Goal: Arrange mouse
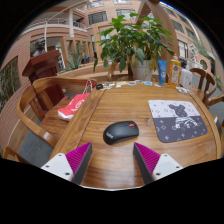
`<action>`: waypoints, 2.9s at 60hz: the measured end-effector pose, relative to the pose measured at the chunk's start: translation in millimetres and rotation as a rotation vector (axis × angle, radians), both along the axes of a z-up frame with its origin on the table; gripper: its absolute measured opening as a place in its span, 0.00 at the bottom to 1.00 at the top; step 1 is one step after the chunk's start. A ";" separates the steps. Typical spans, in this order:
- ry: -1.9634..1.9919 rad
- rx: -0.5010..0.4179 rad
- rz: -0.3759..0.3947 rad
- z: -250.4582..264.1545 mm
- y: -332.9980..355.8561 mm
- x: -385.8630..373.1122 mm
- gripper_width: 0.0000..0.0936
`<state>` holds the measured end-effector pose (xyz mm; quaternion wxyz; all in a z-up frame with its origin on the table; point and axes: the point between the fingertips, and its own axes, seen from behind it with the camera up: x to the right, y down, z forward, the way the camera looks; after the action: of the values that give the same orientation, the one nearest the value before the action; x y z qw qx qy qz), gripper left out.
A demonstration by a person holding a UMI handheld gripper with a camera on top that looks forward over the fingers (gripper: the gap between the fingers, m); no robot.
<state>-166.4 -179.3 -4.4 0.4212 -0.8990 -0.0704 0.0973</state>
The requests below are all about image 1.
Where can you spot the green plant in white pot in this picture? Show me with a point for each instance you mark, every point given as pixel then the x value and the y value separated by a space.
pixel 133 36

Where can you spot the blue picture sticker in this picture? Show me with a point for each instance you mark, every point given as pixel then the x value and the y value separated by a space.
pixel 148 83

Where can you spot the key bunch with black fob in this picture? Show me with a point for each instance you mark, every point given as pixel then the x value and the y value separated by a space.
pixel 99 86

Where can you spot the yellow bottle with orange cap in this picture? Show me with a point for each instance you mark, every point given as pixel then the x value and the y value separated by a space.
pixel 174 71

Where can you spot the blue tube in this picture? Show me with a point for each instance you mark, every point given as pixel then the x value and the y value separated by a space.
pixel 162 71

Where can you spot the grey and white printed mouse pad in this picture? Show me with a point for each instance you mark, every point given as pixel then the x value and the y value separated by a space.
pixel 176 121

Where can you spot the dark bust statue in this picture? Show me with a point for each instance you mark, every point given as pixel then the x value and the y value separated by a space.
pixel 39 46

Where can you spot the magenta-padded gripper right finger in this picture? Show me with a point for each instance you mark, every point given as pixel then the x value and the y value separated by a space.
pixel 163 166

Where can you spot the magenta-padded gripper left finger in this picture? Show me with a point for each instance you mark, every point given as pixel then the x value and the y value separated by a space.
pixel 60 165

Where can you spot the white pump bottle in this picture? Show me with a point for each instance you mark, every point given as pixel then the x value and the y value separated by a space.
pixel 186 79

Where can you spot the wooden armchair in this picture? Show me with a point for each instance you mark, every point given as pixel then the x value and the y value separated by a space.
pixel 112 71
pixel 215 98
pixel 26 100
pixel 200 71

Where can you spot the dark red wooden lectern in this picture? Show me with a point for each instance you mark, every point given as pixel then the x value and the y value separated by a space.
pixel 43 66

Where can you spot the red and white packet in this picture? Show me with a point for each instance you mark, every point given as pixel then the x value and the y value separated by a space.
pixel 73 106

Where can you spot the black computer mouse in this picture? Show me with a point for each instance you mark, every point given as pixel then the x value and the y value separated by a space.
pixel 120 132

